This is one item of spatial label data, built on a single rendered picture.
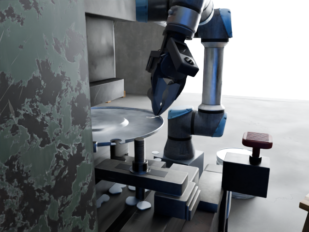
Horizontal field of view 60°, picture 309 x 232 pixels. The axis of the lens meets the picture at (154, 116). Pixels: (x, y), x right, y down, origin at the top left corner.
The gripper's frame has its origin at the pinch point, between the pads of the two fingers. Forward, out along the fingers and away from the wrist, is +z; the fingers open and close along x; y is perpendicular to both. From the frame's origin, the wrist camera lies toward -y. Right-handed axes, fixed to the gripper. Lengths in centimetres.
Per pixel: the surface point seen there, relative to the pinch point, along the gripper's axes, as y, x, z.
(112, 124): -3.9, 11.9, 4.8
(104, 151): -11.5, 14.8, 8.5
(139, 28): 450, -152, -104
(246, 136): -15.3, -13.8, -1.1
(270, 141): -19.8, -15.8, -1.7
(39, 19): -37.1, 30.7, -7.2
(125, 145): -1.2, 6.5, 9.5
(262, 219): 37, -105, 48
